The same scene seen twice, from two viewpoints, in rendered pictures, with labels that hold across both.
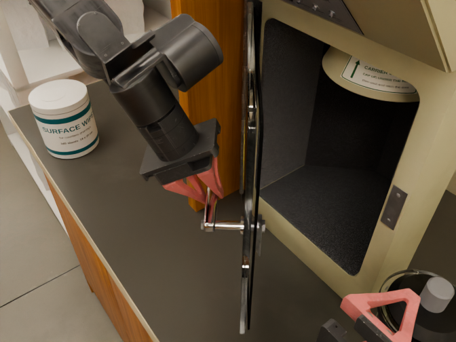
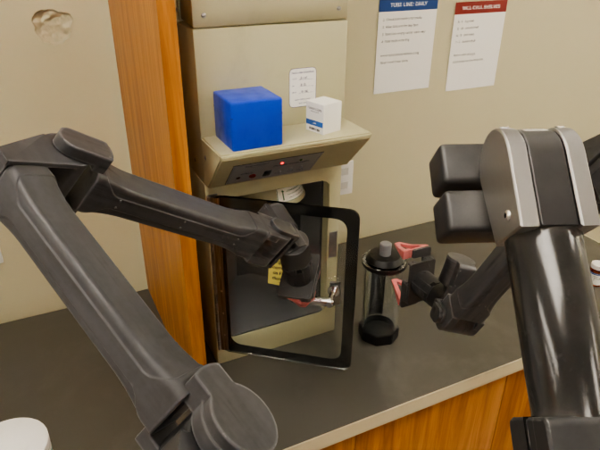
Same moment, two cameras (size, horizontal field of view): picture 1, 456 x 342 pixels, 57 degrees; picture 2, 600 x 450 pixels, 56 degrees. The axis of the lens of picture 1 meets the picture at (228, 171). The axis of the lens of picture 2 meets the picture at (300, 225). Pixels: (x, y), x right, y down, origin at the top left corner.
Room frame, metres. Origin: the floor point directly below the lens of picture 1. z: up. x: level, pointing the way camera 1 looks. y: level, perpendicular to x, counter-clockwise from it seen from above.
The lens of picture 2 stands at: (0.23, 0.96, 1.87)
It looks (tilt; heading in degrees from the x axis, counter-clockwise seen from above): 27 degrees down; 281
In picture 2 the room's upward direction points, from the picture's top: straight up
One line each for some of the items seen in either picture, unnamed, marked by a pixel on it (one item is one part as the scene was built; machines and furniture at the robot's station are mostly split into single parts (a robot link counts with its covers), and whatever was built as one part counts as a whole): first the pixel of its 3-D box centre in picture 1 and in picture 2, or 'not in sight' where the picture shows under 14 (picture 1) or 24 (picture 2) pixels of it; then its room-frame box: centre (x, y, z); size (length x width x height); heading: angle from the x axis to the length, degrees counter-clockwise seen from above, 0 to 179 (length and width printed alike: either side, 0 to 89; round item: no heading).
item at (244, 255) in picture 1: (245, 174); (284, 287); (0.45, -0.03, 1.19); 0.30 x 0.01 x 0.40; 178
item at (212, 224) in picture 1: (223, 205); (314, 295); (0.38, 0.01, 1.20); 0.10 x 0.05 x 0.03; 178
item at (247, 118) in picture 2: not in sight; (247, 117); (0.53, -0.03, 1.56); 0.10 x 0.10 x 0.09; 37
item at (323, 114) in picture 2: not in sight; (323, 115); (0.40, -0.13, 1.54); 0.05 x 0.05 x 0.06; 54
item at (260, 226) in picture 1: (256, 235); not in sight; (0.35, -0.04, 1.18); 0.02 x 0.02 x 0.06; 88
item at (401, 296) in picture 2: not in sight; (405, 284); (0.20, -0.15, 1.16); 0.09 x 0.07 x 0.07; 127
